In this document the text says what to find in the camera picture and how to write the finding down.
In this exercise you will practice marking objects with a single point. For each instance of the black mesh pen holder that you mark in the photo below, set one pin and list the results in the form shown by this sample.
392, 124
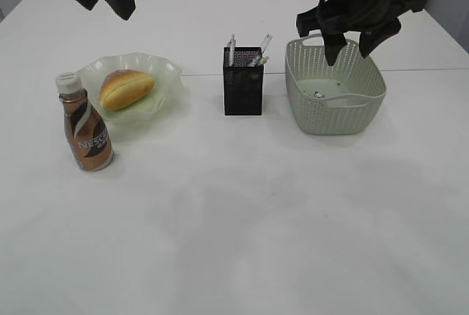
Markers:
243, 84

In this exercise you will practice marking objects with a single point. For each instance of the blue grey pen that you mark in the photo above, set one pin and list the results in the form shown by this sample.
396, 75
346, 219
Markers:
255, 61

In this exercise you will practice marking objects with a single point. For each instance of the clear plastic ruler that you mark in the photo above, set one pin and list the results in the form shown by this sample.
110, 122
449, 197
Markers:
265, 43

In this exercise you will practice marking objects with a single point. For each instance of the grey grip pen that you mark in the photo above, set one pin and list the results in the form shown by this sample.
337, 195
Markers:
232, 46

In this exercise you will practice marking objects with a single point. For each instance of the yellow bread loaf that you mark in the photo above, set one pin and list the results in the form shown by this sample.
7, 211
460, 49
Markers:
123, 88

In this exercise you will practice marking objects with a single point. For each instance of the pale green glass plate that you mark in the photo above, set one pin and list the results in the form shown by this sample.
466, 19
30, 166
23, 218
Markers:
166, 89

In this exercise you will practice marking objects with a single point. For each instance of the brown coffee drink bottle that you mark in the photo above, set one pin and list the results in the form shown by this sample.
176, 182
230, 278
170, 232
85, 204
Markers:
84, 128

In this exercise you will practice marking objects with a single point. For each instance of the black covered right gripper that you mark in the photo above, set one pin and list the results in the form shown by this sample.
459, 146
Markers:
376, 20

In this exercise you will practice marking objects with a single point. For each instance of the pale green plastic basket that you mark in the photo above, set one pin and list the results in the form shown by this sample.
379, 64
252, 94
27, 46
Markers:
354, 88

